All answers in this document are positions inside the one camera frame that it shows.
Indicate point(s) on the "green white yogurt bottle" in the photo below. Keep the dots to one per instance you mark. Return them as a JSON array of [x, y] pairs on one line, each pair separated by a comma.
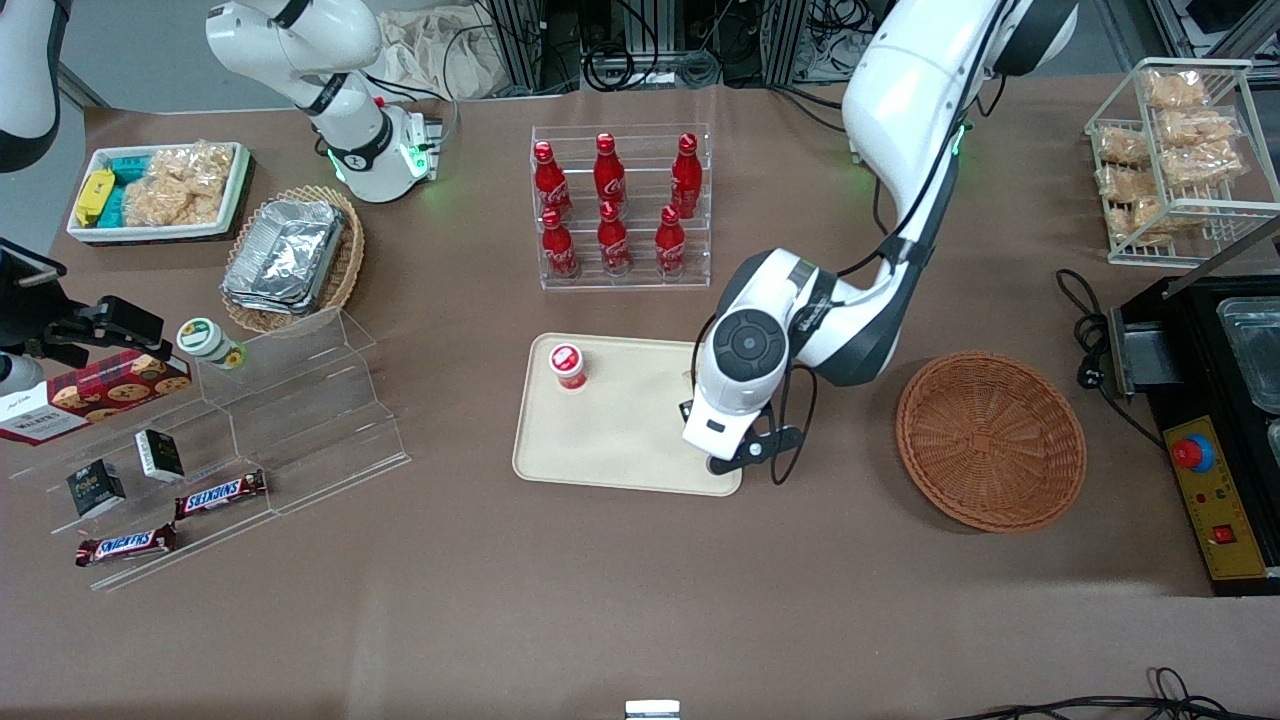
[[205, 340]]

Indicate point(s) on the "aluminium frame post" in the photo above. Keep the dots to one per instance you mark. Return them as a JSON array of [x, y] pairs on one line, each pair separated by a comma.
[[785, 40], [520, 45]]

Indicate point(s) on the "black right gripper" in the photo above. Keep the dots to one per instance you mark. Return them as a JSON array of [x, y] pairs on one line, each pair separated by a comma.
[[62, 328]]

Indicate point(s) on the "red cola bottle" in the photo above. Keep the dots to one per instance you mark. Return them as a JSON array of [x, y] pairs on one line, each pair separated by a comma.
[[613, 243], [558, 250], [669, 246], [548, 185], [686, 178], [609, 175]]

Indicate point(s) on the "clear acrylic stepped display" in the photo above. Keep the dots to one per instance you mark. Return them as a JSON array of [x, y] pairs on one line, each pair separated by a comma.
[[300, 420]]

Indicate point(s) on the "brown round wicker basket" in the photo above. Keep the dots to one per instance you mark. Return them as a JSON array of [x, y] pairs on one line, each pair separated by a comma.
[[990, 440]]

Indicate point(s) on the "black white small box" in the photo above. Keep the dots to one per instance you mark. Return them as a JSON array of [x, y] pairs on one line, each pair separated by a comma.
[[160, 455]]

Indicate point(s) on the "clear acrylic bottle rack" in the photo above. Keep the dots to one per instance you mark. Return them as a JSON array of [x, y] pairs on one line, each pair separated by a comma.
[[640, 150]]

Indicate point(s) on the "clear rice cracker bag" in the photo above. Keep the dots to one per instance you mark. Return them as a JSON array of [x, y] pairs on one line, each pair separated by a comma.
[[165, 203], [195, 165]]

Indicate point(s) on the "yellow snack packet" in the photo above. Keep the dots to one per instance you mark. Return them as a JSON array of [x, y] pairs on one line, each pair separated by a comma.
[[94, 195]]

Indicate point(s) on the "beige cloth bag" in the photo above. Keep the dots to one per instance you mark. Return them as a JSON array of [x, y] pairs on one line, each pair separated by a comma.
[[430, 55]]

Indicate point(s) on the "teal snack packet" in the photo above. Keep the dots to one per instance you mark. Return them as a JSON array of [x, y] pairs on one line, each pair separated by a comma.
[[113, 207], [127, 167]]

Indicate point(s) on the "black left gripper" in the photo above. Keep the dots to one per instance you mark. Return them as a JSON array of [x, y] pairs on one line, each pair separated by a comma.
[[685, 410]]

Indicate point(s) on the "fried snack bag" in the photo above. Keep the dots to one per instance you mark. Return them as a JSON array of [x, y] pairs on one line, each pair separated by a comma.
[[1200, 127], [1205, 167], [1122, 146], [1125, 185], [1175, 90], [1150, 220]]

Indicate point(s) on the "steel food pan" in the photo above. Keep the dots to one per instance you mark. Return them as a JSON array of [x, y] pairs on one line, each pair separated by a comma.
[[1250, 350]]

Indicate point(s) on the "stacked aluminium foil trays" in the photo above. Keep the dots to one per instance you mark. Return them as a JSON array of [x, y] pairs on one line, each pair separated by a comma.
[[285, 255]]

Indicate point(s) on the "black sealing machine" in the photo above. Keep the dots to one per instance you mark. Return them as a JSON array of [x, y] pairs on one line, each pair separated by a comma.
[[1190, 350]]

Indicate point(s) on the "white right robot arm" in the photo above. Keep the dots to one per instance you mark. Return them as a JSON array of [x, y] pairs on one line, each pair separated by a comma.
[[350, 150]]

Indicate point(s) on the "Snickers chocolate bar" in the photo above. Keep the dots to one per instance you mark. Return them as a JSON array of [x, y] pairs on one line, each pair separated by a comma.
[[220, 495], [125, 545]]

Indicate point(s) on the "light wicker oval basket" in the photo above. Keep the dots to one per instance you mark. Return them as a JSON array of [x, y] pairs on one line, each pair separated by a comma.
[[350, 255]]

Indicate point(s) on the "red emergency stop button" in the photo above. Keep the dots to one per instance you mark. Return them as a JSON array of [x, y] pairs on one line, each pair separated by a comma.
[[1193, 454]]

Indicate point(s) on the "red tartan cookie box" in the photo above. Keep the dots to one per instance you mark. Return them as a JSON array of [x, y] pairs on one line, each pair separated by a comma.
[[100, 392]]

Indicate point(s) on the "beige plastic serving tray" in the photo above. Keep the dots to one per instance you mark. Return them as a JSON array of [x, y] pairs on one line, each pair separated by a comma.
[[620, 430]]

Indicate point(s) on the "white rectangular snack bin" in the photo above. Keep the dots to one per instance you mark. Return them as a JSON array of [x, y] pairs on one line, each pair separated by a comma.
[[235, 190]]

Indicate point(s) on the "black Face small box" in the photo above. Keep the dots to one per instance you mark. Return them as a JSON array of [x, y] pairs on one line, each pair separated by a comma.
[[95, 488]]

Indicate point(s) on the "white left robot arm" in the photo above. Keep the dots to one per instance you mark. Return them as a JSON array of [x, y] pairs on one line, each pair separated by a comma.
[[900, 90]]

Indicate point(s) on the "red white yogurt bottle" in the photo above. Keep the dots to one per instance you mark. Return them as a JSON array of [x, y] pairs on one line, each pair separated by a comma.
[[567, 365]]

